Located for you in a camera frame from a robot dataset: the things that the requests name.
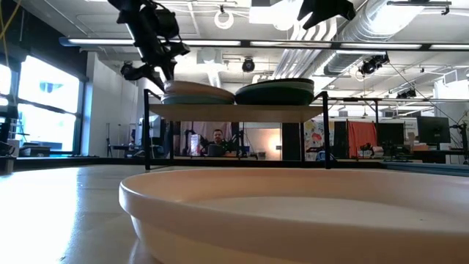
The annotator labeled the black pillar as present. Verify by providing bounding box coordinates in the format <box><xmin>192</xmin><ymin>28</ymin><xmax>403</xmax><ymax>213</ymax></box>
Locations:
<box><xmin>281</xmin><ymin>122</ymin><xmax>303</xmax><ymax>163</ymax></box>

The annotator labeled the large window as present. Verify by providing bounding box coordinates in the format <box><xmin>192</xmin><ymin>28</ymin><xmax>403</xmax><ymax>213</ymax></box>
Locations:
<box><xmin>17</xmin><ymin>54</ymin><xmax>83</xmax><ymax>155</ymax></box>

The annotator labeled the black aluminium table frame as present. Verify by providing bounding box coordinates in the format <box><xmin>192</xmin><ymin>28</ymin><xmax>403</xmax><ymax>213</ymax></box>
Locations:
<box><xmin>0</xmin><ymin>155</ymin><xmax>469</xmax><ymax>177</ymax></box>

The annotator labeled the colourful poster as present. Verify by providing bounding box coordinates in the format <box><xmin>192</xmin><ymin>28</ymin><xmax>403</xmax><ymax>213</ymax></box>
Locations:
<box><xmin>303</xmin><ymin>118</ymin><xmax>328</xmax><ymax>162</ymax></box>

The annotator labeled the black ceiling spotlight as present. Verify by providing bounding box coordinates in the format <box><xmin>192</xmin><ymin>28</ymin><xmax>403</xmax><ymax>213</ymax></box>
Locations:
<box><xmin>358</xmin><ymin>52</ymin><xmax>391</xmax><ymax>76</ymax></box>
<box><xmin>395</xmin><ymin>87</ymin><xmax>419</xmax><ymax>100</ymax></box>
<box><xmin>240</xmin><ymin>56</ymin><xmax>256</xmax><ymax>74</ymax></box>

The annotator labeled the long ceiling light strip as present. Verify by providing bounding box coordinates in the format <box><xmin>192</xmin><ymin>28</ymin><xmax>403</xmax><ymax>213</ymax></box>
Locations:
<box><xmin>59</xmin><ymin>36</ymin><xmax>469</xmax><ymax>52</ymax></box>

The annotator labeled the orange cloth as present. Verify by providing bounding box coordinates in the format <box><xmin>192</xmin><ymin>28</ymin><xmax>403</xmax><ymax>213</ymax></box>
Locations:
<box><xmin>347</xmin><ymin>120</ymin><xmax>379</xmax><ymax>160</ymax></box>

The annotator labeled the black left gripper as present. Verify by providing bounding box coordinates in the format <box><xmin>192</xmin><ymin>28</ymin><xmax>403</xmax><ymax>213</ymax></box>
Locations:
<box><xmin>120</xmin><ymin>4</ymin><xmax>192</xmax><ymax>92</ymax></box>

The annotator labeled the wooden shelf with black frame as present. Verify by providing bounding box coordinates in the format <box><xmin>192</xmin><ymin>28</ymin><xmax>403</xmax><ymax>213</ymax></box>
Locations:
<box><xmin>142</xmin><ymin>88</ymin><xmax>333</xmax><ymax>172</ymax></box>

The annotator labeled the seated person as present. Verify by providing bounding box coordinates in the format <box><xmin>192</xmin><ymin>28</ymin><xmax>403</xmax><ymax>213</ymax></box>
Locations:
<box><xmin>204</xmin><ymin>128</ymin><xmax>230</xmax><ymax>158</ymax></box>

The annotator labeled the terracotta plate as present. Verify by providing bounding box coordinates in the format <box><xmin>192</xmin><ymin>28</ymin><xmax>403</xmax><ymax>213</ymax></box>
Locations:
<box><xmin>163</xmin><ymin>79</ymin><xmax>237</xmax><ymax>102</ymax></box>

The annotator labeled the large black computer monitor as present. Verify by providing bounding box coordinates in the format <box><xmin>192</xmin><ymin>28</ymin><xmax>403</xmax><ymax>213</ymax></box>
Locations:
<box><xmin>416</xmin><ymin>115</ymin><xmax>453</xmax><ymax>145</ymax></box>

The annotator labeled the silver ventilation duct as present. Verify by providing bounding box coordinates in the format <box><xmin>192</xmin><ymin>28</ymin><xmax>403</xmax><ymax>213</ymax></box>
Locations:
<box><xmin>322</xmin><ymin>0</ymin><xmax>426</xmax><ymax>76</ymax></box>

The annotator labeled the white cable ring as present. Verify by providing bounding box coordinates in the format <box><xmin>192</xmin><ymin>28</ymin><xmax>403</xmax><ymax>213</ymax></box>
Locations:
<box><xmin>213</xmin><ymin>8</ymin><xmax>236</xmax><ymax>31</ymax></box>

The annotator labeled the peach plate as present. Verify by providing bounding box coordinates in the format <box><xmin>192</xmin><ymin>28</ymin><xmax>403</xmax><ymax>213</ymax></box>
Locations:
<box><xmin>118</xmin><ymin>167</ymin><xmax>469</xmax><ymax>264</ymax></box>

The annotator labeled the small black computer monitor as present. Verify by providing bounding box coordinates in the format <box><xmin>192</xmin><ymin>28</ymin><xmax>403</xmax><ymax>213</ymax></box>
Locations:
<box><xmin>376</xmin><ymin>121</ymin><xmax>405</xmax><ymax>147</ymax></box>

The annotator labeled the black plate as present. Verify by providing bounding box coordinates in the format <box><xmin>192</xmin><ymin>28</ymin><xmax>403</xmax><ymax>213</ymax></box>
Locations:
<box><xmin>252</xmin><ymin>77</ymin><xmax>316</xmax><ymax>86</ymax></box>

